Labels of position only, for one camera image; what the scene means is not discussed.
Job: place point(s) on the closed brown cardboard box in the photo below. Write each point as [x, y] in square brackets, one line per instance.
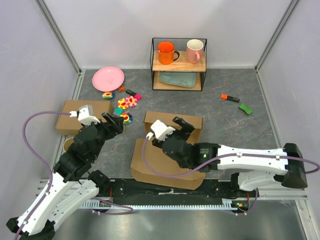
[70, 126]

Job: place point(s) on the grey slotted cable duct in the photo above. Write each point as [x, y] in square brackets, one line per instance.
[225, 205]

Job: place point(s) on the beige cup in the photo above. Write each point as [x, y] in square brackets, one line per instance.
[67, 143]

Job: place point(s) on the rainbow flower toy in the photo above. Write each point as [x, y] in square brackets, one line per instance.
[127, 118]

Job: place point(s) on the orange black highlighter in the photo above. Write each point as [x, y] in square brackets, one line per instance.
[229, 98]

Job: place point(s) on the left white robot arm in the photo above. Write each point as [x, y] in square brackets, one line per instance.
[50, 209]

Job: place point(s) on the brown cardboard box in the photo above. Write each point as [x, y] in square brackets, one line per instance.
[70, 126]
[170, 162]

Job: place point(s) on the pink black highlighter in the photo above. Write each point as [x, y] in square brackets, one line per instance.
[133, 94]

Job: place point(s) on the pink mug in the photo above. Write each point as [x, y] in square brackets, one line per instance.
[194, 50]

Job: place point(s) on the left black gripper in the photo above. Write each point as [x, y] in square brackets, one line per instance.
[117, 123]

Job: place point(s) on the light green tray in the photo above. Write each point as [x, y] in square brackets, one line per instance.
[180, 79]

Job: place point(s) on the green black eraser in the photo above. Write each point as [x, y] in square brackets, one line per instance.
[247, 110]

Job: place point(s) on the pink plate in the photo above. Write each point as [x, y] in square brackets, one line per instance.
[108, 79]

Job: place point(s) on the pink flower toy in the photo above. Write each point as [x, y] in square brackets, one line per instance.
[131, 101]

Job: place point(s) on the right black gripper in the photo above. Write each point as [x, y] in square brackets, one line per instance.
[186, 131]

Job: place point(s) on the orange yellow flower toy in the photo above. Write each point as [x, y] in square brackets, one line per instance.
[122, 104]

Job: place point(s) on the small orange flower toy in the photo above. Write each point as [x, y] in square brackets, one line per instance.
[121, 89]

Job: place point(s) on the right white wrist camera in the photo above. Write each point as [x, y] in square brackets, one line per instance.
[160, 131]

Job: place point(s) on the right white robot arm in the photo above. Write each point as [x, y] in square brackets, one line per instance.
[260, 167]

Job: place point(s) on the orange mug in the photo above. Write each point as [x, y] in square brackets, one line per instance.
[167, 53]

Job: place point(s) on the black wire wooden shelf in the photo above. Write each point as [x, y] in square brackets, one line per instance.
[181, 65]

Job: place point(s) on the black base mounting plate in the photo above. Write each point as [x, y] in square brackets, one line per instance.
[127, 191]

